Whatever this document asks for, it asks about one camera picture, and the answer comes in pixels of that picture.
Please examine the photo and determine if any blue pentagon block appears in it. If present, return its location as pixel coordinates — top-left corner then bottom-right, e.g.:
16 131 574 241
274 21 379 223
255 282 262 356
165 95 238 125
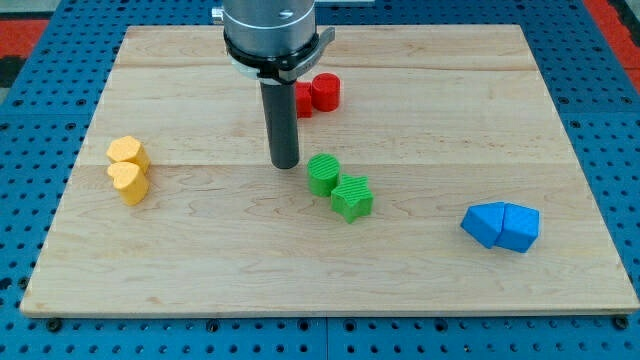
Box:
495 203 540 253

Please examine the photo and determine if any green cylinder block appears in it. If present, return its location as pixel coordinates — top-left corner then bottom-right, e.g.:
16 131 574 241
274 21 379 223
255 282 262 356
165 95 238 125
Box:
307 153 340 197

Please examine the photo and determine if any yellow pentagon block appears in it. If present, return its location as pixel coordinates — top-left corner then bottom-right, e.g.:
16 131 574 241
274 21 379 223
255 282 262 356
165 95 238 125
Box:
106 135 151 173

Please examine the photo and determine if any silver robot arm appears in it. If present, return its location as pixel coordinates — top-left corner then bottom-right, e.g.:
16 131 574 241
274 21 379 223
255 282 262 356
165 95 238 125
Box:
211 0 335 86

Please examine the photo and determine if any yellow heart block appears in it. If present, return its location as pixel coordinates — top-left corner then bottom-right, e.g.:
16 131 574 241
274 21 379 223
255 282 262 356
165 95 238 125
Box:
107 162 149 206

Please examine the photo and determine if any red cylinder block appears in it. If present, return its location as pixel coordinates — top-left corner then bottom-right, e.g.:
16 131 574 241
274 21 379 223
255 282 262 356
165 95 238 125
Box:
311 73 341 112

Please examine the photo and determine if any green star block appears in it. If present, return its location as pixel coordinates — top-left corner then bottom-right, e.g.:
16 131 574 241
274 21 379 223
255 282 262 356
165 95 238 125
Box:
331 174 374 224

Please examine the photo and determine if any light wooden board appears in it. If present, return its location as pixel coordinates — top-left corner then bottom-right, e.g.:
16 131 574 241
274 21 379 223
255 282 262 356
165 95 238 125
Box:
21 25 639 318

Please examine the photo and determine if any dark grey cylindrical pointer rod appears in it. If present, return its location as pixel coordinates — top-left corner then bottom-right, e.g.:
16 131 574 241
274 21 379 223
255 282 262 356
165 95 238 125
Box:
260 83 299 169

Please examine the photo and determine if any blue cube block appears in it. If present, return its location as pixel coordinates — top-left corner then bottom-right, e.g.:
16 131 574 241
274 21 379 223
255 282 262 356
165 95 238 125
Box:
461 202 506 249

